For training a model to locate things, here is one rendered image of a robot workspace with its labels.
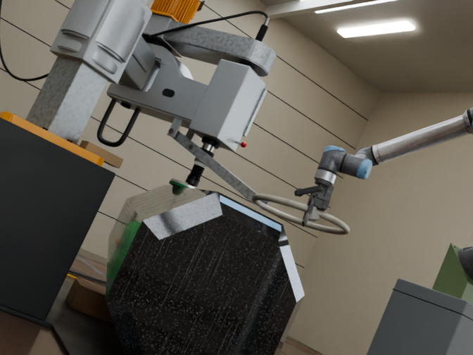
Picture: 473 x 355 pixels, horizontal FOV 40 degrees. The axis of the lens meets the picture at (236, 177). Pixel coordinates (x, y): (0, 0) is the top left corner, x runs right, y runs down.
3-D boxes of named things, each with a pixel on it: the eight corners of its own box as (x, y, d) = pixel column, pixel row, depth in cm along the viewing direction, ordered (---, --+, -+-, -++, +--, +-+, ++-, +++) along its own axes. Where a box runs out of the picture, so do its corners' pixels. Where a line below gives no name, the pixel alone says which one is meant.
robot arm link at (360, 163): (375, 156, 287) (348, 148, 291) (370, 163, 277) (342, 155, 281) (370, 176, 290) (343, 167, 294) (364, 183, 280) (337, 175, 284)
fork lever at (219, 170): (164, 131, 346) (169, 124, 346) (181, 144, 362) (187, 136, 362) (250, 201, 309) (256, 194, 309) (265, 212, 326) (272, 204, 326)
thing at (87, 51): (56, 45, 291) (96, -33, 296) (44, 53, 322) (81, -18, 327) (124, 82, 305) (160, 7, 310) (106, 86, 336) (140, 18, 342)
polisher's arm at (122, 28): (110, 48, 295) (134, 1, 298) (48, 22, 302) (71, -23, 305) (153, 99, 367) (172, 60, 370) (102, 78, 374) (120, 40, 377)
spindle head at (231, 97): (162, 125, 346) (197, 51, 352) (182, 139, 365) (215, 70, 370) (215, 142, 328) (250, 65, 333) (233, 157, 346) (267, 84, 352)
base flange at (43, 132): (1, 118, 276) (6, 108, 277) (-8, 120, 321) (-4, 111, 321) (103, 167, 296) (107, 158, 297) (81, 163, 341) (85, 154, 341)
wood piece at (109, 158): (84, 150, 305) (89, 141, 306) (77, 148, 314) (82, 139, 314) (119, 168, 316) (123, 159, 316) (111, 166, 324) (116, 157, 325)
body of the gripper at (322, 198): (326, 210, 280) (335, 185, 282) (307, 203, 280) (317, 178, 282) (322, 213, 288) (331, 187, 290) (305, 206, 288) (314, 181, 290)
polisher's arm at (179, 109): (96, 109, 372) (132, 35, 378) (119, 124, 392) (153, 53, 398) (193, 143, 334) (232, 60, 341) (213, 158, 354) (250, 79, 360)
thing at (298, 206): (234, 191, 298) (236, 184, 298) (274, 218, 339) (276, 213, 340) (330, 216, 273) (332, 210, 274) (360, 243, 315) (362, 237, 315)
